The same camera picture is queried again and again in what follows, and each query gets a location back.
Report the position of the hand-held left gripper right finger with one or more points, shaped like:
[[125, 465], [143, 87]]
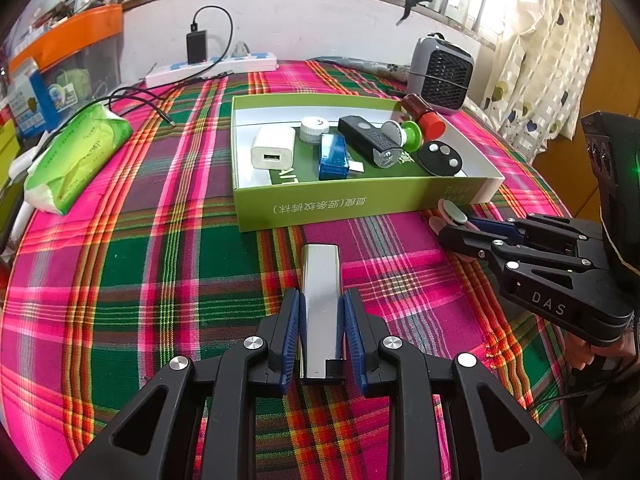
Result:
[[352, 340]]

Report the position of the pink clip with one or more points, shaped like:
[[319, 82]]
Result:
[[455, 212]]

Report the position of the green tissue pack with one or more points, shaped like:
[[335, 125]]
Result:
[[80, 155]]

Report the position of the green white round holder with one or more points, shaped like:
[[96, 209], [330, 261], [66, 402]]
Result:
[[412, 135]]

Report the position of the black bike light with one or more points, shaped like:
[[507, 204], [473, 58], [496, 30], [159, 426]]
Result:
[[367, 140]]

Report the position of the white usb charger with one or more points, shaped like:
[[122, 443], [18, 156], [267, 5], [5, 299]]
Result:
[[272, 150]]

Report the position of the black round key fob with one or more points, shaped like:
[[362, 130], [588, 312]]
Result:
[[440, 157]]

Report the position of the orange lid storage bin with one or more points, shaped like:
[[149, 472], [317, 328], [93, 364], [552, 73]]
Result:
[[75, 30]]

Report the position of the blue white carton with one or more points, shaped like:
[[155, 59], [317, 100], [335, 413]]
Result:
[[30, 100]]

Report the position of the person's right hand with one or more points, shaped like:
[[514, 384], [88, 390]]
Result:
[[577, 355]]

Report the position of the pink green plaid tablecloth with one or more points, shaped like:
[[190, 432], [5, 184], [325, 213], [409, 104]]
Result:
[[150, 270]]

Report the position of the white plastic tube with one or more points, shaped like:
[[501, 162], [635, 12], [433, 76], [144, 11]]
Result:
[[25, 160]]

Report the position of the grey desk fan heater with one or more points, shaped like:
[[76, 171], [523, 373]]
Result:
[[442, 75]]

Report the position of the green cardboard box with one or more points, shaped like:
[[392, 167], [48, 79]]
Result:
[[325, 207]]

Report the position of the cream patterned curtain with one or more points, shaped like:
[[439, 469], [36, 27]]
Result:
[[540, 50]]

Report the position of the brown bottle red cap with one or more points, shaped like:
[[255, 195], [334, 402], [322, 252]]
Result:
[[425, 117]]

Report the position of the white power strip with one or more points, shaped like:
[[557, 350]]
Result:
[[225, 66]]

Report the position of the lime green flat box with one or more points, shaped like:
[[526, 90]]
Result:
[[7, 155]]

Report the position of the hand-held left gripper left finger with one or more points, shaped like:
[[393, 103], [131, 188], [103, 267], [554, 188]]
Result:
[[290, 340]]

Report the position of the white bottle cap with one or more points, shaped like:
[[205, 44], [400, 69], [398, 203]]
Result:
[[314, 127]]

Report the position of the black plugged charger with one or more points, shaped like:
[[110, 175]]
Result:
[[196, 47]]

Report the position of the silver lighter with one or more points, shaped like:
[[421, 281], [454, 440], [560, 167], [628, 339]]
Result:
[[321, 300]]

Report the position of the blue transparent usb device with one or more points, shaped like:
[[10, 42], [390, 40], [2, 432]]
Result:
[[332, 157]]

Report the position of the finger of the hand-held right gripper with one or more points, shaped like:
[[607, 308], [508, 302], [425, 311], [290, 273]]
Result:
[[500, 230], [470, 242]]

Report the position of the person's right forearm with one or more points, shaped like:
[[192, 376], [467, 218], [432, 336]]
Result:
[[610, 420]]

